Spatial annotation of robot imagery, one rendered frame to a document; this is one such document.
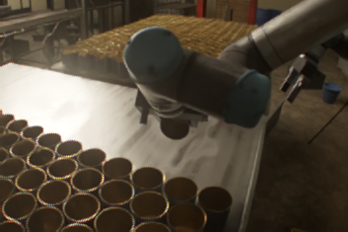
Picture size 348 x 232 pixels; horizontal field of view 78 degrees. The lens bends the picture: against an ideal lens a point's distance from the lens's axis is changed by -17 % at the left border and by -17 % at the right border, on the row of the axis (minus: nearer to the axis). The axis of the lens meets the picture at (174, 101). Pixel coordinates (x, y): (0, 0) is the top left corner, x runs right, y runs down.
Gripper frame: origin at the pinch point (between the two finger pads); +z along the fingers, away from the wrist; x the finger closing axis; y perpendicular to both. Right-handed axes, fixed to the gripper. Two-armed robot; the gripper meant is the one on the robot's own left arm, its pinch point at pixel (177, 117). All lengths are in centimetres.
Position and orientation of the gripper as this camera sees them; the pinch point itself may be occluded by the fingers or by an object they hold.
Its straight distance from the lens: 60.1
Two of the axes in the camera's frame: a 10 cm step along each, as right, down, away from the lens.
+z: 1.2, 3.3, 9.3
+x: 9.8, 1.3, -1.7
